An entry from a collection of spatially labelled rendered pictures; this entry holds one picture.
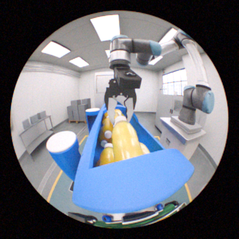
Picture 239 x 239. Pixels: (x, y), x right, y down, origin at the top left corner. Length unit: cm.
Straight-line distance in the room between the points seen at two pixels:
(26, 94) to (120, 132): 342
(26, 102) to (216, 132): 612
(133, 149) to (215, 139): 278
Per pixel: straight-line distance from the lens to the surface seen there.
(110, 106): 22
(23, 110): 334
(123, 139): 16
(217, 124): 277
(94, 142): 15
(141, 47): 29
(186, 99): 49
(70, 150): 49
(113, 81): 22
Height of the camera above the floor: 130
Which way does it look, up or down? 19 degrees down
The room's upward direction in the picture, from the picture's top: straight up
